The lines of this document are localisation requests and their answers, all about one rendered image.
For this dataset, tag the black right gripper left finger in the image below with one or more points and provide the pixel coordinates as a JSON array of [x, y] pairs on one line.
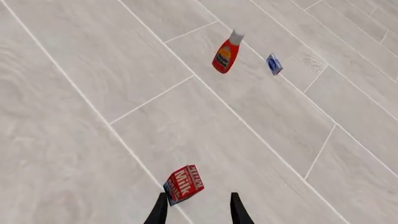
[[157, 212]]

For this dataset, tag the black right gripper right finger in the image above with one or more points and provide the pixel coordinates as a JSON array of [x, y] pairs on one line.
[[239, 212]]

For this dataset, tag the red milk carton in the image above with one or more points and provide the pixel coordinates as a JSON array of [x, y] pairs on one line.
[[183, 184]]

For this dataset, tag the small blue printed box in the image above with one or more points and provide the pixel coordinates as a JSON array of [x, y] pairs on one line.
[[274, 64]]

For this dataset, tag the red ketchup bottle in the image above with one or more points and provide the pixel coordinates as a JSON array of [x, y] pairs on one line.
[[225, 54]]

